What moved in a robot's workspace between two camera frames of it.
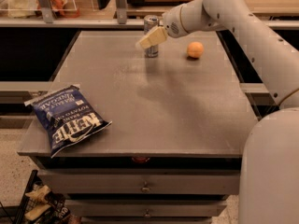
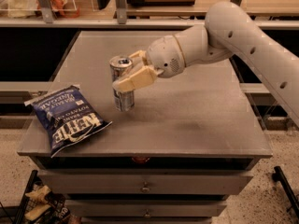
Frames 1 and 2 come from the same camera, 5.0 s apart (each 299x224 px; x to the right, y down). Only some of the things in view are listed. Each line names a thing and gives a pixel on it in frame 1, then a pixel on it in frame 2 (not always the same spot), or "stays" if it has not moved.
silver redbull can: (150, 22) → (124, 100)
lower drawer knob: (147, 214) stays
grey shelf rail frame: (49, 21) stays
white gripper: (171, 22) → (164, 57)
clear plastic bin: (21, 2) stays
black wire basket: (40, 205) stays
